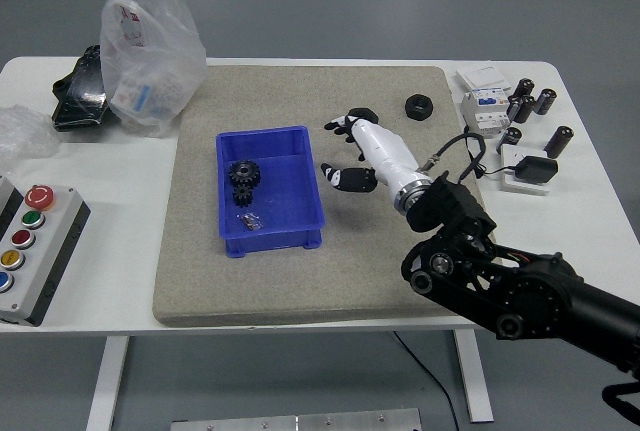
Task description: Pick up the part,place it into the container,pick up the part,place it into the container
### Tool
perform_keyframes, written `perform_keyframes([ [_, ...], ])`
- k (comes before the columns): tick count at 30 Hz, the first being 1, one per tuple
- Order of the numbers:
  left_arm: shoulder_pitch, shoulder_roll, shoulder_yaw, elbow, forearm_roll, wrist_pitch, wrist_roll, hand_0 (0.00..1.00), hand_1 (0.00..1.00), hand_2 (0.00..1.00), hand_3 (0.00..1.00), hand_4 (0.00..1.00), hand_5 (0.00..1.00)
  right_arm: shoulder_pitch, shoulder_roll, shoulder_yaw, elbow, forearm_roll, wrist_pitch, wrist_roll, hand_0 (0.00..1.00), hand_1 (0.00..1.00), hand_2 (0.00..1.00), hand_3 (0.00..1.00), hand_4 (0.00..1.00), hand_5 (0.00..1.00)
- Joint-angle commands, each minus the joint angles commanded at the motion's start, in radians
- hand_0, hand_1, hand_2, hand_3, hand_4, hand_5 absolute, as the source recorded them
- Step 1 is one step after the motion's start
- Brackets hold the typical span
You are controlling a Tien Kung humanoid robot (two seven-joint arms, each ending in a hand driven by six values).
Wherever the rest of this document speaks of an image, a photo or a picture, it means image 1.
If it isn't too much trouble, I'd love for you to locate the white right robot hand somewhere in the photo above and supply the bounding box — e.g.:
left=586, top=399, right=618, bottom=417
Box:
left=319, top=111, right=426, bottom=197

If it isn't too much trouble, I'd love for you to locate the blue plastic bin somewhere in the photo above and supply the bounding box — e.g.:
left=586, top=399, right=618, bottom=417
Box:
left=215, top=124, right=327, bottom=259

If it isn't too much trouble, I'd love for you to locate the large black gear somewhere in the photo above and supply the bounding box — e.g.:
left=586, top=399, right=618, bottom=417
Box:
left=228, top=159, right=263, bottom=189

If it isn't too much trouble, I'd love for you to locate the large black hex nut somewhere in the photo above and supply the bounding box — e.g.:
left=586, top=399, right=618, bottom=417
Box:
left=347, top=106, right=378, bottom=125

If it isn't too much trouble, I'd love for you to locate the small black hex nut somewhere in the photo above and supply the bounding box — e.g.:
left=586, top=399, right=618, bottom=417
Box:
left=404, top=93, right=436, bottom=123

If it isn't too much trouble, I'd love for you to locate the white card box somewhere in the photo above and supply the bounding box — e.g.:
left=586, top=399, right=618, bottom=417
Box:
left=455, top=65, right=512, bottom=95

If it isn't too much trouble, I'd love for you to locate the grey push-button control box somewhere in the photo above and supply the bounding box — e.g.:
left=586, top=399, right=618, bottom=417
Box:
left=0, top=184, right=93, bottom=328

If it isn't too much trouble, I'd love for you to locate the white circuit breaker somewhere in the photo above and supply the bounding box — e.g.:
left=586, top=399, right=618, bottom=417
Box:
left=459, top=88, right=514, bottom=141

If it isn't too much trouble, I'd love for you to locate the small bag of screws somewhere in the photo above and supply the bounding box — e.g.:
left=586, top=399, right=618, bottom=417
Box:
left=236, top=211, right=266, bottom=230

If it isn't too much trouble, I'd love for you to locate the grey-brown mat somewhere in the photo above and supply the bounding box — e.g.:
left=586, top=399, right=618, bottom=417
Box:
left=151, top=65, right=499, bottom=328

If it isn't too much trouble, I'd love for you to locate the white table leg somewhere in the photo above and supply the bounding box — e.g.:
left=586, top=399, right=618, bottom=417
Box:
left=453, top=329, right=496, bottom=423
left=86, top=335, right=132, bottom=431

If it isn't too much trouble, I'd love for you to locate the clear plastic bag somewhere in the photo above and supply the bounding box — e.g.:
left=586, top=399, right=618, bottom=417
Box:
left=99, top=0, right=208, bottom=139

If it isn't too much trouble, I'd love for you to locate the white and blue carton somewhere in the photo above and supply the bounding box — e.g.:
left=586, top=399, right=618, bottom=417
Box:
left=111, top=75, right=154, bottom=118

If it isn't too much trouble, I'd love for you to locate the silver metal plate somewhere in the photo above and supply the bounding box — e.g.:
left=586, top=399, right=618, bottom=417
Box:
left=170, top=407, right=422, bottom=431

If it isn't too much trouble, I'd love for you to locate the black wrapped machine part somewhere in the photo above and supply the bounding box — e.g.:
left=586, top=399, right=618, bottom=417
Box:
left=51, top=44, right=121, bottom=133

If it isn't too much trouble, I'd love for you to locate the crumpled clear plastic wrap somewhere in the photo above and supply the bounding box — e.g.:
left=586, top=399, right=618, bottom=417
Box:
left=0, top=104, right=59, bottom=165

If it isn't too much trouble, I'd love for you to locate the thin black adapter cord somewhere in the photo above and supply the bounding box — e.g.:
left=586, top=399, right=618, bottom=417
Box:
left=472, top=162, right=521, bottom=178

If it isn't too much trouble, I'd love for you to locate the white wall socket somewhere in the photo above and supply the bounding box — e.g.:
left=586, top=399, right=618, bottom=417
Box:
left=499, top=144, right=552, bottom=196

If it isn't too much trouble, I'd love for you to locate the black floor cable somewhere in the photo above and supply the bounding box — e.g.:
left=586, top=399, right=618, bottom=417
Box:
left=391, top=330, right=459, bottom=431

